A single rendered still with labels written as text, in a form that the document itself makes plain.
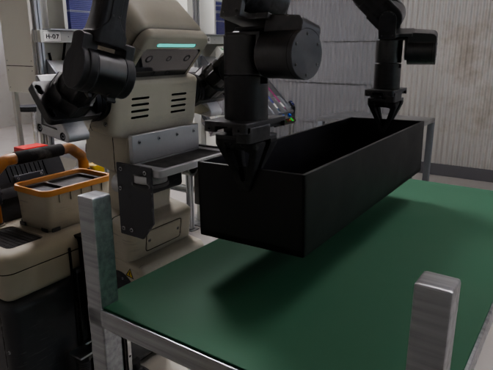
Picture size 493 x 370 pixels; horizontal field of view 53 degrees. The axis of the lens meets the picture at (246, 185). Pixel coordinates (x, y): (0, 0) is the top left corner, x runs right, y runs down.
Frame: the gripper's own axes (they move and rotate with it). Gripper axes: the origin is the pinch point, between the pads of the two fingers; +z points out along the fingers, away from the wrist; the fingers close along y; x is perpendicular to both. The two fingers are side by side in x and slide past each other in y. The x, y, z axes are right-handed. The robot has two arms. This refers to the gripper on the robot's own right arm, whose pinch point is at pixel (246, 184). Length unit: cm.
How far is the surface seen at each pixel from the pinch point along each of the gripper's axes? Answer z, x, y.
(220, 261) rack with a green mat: 14.7, 7.7, 4.1
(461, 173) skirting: 101, 51, 471
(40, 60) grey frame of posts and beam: -13, 234, 130
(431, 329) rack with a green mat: 3.7, -28.8, -17.2
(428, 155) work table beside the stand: 54, 48, 308
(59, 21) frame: -36, 232, 144
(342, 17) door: -54, 186, 466
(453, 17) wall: -50, 74, 471
